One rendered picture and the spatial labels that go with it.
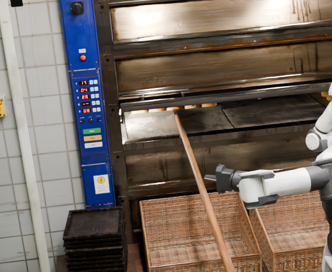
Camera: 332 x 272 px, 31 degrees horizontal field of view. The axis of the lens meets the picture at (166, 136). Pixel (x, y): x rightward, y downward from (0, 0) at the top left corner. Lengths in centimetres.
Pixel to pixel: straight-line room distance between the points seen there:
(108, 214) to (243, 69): 101
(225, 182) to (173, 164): 79
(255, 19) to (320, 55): 41
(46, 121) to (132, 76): 50
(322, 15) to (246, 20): 39
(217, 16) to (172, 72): 35
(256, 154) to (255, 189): 115
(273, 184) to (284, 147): 121
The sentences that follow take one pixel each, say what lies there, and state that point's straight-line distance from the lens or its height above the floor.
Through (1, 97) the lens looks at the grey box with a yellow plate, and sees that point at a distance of 299.
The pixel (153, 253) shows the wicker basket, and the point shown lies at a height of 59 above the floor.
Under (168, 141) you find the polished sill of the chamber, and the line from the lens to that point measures 312.
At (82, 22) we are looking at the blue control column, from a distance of 290.
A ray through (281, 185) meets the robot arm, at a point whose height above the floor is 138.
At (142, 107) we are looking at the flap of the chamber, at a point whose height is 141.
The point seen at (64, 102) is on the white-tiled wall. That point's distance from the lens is 303.
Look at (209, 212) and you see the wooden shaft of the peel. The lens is 229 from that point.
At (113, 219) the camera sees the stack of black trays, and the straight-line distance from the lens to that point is 301.
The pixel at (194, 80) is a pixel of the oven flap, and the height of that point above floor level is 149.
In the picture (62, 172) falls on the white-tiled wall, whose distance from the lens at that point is 316.
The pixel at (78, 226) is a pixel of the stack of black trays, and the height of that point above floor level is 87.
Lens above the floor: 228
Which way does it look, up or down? 20 degrees down
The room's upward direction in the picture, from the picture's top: 4 degrees counter-clockwise
